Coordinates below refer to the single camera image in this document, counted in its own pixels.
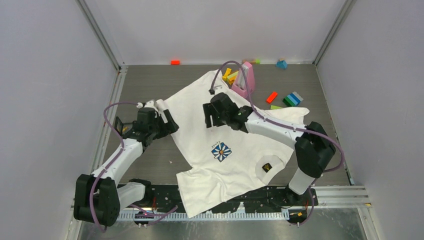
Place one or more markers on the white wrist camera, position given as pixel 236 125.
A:
pixel 217 89
pixel 158 105

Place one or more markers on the orange-red block at wall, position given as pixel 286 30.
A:
pixel 175 62

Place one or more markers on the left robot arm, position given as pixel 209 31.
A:
pixel 99 197

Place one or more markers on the orange block by metronome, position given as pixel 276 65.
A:
pixel 231 80

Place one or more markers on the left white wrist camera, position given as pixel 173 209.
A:
pixel 158 105

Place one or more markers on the lime green flat block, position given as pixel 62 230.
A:
pixel 275 107

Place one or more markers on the wood and green blocks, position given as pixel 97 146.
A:
pixel 252 61

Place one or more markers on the red-orange flat block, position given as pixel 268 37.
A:
pixel 271 97

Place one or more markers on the light green long block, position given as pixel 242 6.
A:
pixel 234 74

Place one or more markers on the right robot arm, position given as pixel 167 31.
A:
pixel 312 146

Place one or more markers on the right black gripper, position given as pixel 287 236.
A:
pixel 208 110

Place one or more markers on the white t-shirt with daisy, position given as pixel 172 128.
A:
pixel 225 163

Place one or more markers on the yellow arch block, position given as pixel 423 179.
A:
pixel 226 74

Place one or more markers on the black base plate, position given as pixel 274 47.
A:
pixel 268 199

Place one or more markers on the white perforated cable duct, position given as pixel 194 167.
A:
pixel 239 215

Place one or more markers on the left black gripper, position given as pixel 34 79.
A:
pixel 167 128

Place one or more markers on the blue wooden house block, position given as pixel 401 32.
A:
pixel 281 63

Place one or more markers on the green blue stacked bricks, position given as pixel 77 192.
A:
pixel 292 100

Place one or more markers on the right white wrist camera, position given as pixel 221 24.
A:
pixel 217 89

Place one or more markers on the black display box with coin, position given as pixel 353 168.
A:
pixel 120 127

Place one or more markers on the pink metronome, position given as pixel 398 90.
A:
pixel 245 83

